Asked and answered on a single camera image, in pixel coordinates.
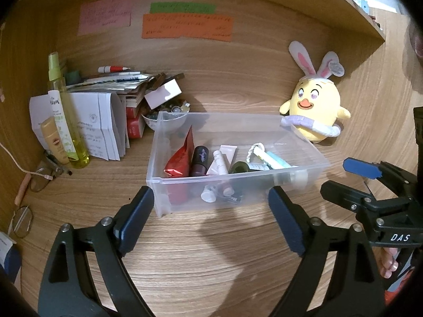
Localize pale green stick tube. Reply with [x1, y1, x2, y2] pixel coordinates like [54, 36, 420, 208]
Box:
[253, 147, 283, 170]

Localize small blue black box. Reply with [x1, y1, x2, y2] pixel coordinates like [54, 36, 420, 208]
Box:
[222, 195, 242, 204]

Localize pink bottle white cap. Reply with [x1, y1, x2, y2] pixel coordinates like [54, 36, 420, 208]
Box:
[201, 150, 228, 203]

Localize purple lipstick tube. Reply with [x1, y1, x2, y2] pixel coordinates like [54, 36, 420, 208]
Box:
[190, 146, 209, 177]

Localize red shiny pouch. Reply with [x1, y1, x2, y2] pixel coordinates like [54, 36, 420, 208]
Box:
[164, 127, 194, 205]

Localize teal tube white cap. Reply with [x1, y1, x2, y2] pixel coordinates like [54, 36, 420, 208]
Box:
[266, 151, 308, 190]

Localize person's right hand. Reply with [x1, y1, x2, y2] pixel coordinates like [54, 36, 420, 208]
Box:
[379, 248, 399, 279]

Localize eyeglasses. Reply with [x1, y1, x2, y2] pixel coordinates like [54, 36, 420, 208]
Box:
[7, 150, 72, 238]

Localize yellow chick bunny plush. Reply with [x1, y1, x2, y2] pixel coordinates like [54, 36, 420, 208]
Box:
[280, 41, 351, 142]

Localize dark green bottle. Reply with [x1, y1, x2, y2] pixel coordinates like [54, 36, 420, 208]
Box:
[229, 161, 255, 174]

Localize beige sunscreen tube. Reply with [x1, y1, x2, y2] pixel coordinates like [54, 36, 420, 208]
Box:
[41, 117, 70, 165]

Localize yellow-green spray bottle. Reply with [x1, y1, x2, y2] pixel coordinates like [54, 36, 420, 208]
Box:
[48, 52, 90, 169]

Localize clear plastic storage box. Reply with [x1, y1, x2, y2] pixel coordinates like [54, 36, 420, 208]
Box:
[147, 112, 329, 217]

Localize white folded paper stack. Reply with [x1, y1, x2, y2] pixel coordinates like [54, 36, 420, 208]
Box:
[29, 91, 130, 162]

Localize red small boxes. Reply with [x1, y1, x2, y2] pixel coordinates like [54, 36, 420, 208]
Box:
[126, 98, 146, 139]

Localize white bowl of trinkets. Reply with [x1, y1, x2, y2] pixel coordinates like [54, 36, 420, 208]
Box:
[143, 100, 191, 131]

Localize small white pink box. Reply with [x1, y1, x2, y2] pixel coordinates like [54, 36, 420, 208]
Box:
[144, 79, 181, 110]

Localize orange sticky note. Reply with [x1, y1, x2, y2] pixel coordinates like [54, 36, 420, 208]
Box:
[141, 13, 234, 42]

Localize stack of flat packets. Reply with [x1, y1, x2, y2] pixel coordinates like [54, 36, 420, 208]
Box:
[67, 73, 155, 92]

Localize red white marker pen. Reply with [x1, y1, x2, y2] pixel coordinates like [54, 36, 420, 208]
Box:
[98, 66, 130, 74]

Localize green sticky note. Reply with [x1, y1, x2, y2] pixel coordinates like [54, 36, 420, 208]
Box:
[150, 2, 216, 14]

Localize pink sticky note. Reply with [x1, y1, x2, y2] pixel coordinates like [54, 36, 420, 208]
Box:
[77, 0, 133, 36]

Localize white cable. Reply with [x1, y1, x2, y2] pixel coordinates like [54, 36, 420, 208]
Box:
[0, 142, 54, 180]

